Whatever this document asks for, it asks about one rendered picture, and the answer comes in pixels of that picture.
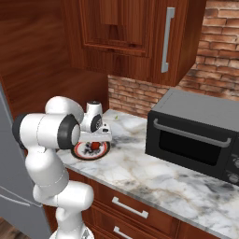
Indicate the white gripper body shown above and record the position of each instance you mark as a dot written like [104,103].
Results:
[93,136]

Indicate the brown wooden cupboard door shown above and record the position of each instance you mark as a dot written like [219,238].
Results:
[155,37]

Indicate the brown wooden drawer front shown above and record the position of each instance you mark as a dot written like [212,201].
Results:
[155,219]
[99,222]

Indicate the black microwave door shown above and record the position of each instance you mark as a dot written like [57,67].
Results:
[186,149]

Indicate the red-rimmed white plate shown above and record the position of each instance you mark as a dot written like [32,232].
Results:
[101,151]

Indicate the black microwave oven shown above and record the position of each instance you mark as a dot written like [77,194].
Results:
[199,109]

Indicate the brown wooden wall cupboard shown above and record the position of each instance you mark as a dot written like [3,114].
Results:
[130,65]

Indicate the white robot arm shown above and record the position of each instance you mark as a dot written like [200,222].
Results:
[46,168]

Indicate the grey fridge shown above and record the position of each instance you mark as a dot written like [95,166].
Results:
[12,186]

